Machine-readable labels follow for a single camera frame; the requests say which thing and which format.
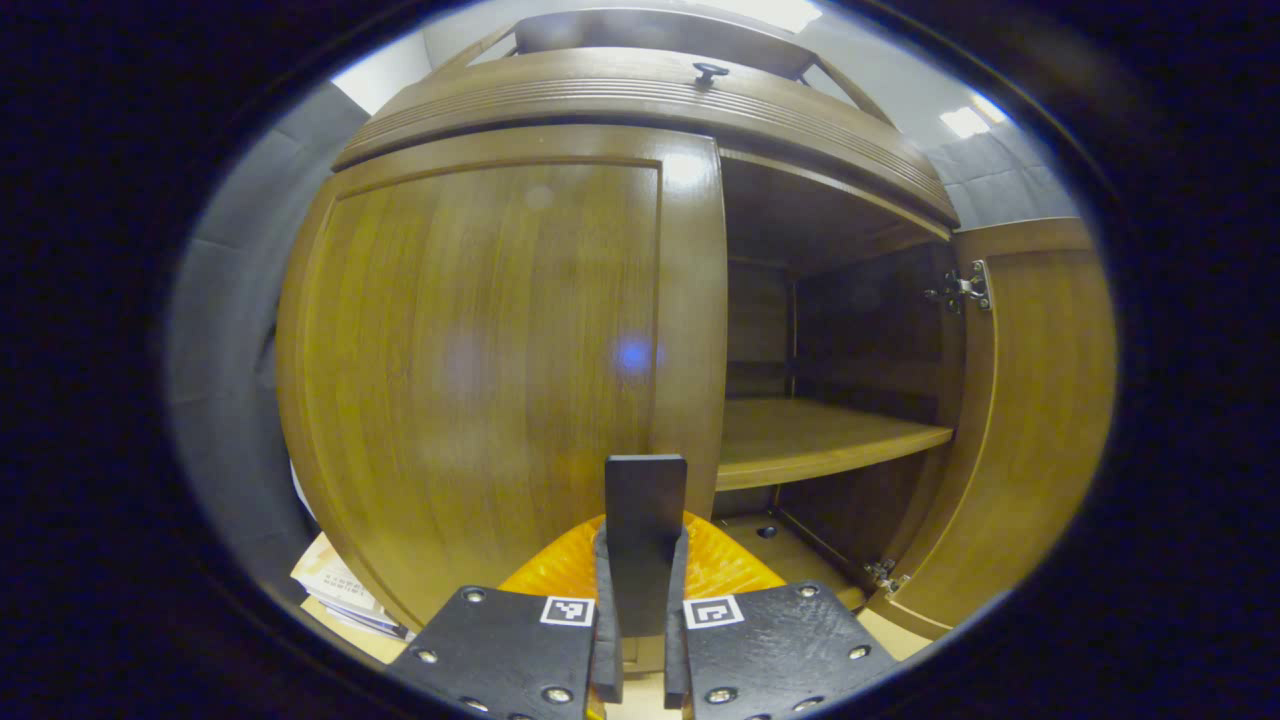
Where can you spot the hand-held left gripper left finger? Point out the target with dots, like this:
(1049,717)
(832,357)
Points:
(608,660)

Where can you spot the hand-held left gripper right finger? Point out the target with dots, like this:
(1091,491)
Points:
(676,670)

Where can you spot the wooden cabinet door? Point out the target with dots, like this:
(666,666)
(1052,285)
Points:
(480,380)
(1040,420)

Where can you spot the wooden double-door shoe cabinet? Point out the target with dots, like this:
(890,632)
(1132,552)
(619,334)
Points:
(850,330)

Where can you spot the metal door hinge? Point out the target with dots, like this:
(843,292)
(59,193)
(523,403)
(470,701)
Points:
(886,577)
(965,288)

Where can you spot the blue spine book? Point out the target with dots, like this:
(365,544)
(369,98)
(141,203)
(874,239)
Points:
(380,628)

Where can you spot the wooden inner shelf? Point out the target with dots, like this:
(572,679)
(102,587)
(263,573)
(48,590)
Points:
(800,440)

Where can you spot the cream cover book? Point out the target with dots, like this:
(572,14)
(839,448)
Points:
(335,585)

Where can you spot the wooden ribbed drawer front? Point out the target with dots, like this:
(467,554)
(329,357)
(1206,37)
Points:
(600,100)

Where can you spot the black drawer knob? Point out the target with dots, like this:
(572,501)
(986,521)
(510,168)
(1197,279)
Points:
(711,72)

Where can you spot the small ceiling light panel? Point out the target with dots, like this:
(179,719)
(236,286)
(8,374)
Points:
(968,118)

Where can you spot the large ceiling light panel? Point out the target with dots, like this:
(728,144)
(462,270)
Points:
(760,12)

